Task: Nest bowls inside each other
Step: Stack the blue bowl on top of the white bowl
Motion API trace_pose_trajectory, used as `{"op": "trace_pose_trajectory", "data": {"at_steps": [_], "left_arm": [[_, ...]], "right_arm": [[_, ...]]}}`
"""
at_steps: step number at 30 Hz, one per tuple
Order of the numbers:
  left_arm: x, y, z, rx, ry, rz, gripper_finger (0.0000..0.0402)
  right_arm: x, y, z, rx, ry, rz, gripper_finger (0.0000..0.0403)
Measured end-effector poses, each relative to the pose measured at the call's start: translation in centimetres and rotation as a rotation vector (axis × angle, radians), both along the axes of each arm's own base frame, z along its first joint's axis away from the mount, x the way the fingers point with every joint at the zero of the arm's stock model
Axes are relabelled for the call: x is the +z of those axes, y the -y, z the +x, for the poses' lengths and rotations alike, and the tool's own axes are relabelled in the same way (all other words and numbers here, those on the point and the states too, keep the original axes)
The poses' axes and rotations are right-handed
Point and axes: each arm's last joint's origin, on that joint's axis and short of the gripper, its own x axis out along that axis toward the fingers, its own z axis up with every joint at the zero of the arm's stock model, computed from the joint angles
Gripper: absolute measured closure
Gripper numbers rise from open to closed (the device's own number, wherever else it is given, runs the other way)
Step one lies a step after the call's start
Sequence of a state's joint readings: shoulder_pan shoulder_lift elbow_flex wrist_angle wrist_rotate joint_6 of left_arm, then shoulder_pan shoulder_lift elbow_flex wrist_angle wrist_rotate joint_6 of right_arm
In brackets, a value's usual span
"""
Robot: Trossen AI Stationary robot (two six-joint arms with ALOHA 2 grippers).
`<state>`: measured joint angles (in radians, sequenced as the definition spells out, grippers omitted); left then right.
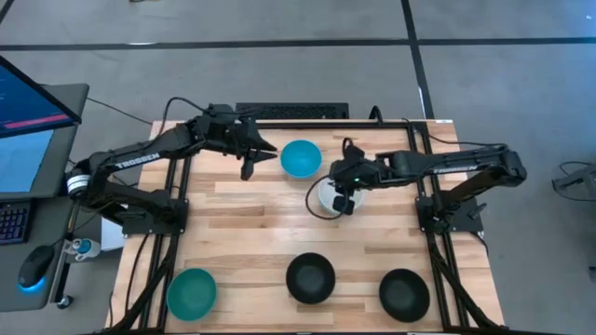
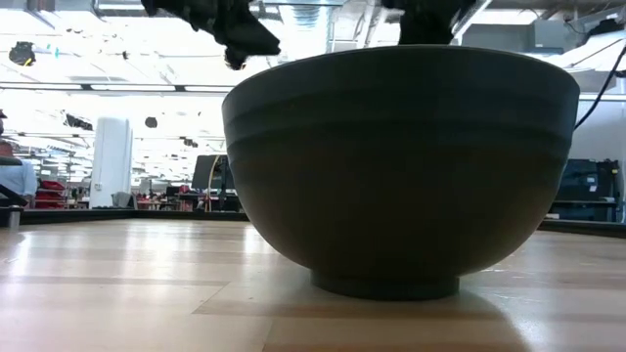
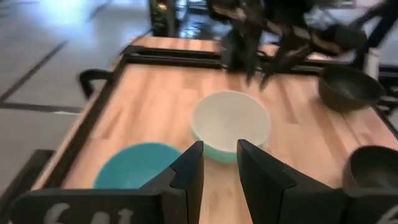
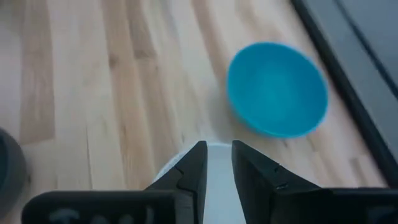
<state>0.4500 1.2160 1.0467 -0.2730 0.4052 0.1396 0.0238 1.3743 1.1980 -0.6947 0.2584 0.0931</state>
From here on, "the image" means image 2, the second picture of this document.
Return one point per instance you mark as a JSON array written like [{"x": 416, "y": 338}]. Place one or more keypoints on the person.
[{"x": 19, "y": 178}]

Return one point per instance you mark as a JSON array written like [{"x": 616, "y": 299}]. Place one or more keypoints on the black equipment case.
[{"x": 587, "y": 186}]

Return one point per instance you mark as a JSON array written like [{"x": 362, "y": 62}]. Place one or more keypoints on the white pillar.
[{"x": 111, "y": 161}]

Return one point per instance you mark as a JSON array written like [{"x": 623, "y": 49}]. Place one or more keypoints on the red storage bins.
[{"x": 49, "y": 193}]

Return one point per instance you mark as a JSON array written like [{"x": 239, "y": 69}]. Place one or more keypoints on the black bowl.
[{"x": 391, "y": 186}]

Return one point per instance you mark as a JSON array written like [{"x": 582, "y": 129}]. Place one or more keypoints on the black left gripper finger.
[
  {"x": 244, "y": 34},
  {"x": 236, "y": 59}
]

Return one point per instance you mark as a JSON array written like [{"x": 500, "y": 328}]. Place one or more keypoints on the black aluminium table frame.
[{"x": 147, "y": 215}]

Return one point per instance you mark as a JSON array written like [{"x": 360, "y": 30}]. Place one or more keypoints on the black flat screen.
[{"x": 208, "y": 173}]

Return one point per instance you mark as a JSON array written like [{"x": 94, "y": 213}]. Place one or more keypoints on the black ceiling fixture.
[{"x": 22, "y": 54}]

